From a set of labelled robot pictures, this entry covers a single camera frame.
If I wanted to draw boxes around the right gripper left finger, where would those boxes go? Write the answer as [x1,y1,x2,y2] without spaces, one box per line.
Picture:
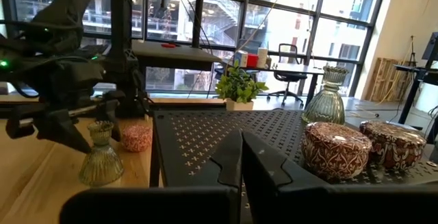
[60,129,243,224]

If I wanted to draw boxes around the wooden pallet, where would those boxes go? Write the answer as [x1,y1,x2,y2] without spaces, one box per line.
[364,57,411,102]

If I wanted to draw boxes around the black perforated metal shelf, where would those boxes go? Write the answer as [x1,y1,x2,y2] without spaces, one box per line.
[149,109,438,224]

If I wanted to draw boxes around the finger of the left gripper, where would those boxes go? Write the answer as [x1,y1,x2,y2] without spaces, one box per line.
[96,99,123,142]
[34,109,92,155]

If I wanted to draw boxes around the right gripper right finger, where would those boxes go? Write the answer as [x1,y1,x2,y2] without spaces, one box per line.
[242,131,438,224]

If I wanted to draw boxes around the green potted plant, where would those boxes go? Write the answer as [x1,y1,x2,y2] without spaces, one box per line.
[214,61,270,112]

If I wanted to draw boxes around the black aluminium table frame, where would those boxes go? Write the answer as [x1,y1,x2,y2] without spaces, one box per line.
[136,101,227,112]

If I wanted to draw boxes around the black equipment stand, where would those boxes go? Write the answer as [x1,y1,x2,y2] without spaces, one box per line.
[393,32,438,125]

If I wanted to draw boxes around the blue white box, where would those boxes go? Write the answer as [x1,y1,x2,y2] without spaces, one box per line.
[233,50,249,68]

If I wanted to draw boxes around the red box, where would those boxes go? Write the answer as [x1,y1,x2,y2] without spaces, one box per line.
[246,53,259,69]

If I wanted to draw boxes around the black stand pole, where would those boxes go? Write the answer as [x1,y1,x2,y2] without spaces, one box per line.
[177,0,215,49]

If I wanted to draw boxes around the black window frame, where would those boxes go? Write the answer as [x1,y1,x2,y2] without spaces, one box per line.
[0,0,391,98]

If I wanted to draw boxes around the black office chair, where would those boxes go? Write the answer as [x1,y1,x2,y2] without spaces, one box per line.
[266,42,309,108]

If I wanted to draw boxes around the green ribbed glass vase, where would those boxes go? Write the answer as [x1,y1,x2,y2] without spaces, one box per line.
[78,120,125,187]
[300,64,350,125]

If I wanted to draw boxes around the grey desk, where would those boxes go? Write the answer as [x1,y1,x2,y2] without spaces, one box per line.
[131,40,223,71]

